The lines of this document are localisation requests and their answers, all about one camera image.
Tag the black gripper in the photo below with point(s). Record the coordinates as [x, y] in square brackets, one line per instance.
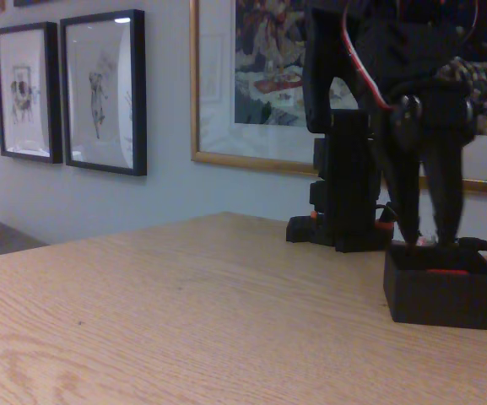
[436, 110]

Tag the red cube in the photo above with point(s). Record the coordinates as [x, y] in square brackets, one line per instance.
[447, 271]

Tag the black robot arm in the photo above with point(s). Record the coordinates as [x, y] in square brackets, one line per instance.
[348, 177]

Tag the black box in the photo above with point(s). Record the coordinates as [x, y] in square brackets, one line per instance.
[441, 301]

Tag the motor controller board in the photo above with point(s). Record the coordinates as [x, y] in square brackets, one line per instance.
[426, 241]

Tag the large gold-framed painting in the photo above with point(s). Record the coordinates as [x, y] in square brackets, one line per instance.
[268, 84]

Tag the large black-framed sketch picture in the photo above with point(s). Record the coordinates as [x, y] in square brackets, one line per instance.
[99, 93]

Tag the medium black-framed sketch picture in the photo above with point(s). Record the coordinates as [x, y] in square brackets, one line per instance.
[23, 93]

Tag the dark picture frame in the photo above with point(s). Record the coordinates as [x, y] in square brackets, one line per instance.
[36, 2]

